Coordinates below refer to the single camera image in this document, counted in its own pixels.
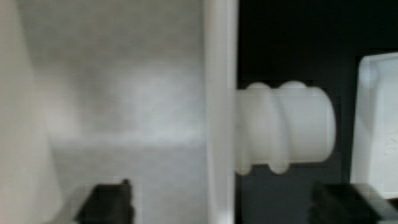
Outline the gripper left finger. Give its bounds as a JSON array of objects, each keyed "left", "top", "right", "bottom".
[{"left": 75, "top": 179, "right": 136, "bottom": 224}]

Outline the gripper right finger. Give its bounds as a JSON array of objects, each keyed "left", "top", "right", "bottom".
[{"left": 308, "top": 183, "right": 398, "bottom": 224}]

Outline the white door panel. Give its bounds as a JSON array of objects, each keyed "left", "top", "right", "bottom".
[{"left": 351, "top": 53, "right": 398, "bottom": 198}]

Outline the white cabinet body box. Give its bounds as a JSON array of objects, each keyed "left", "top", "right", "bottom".
[{"left": 0, "top": 0, "right": 338, "bottom": 224}]

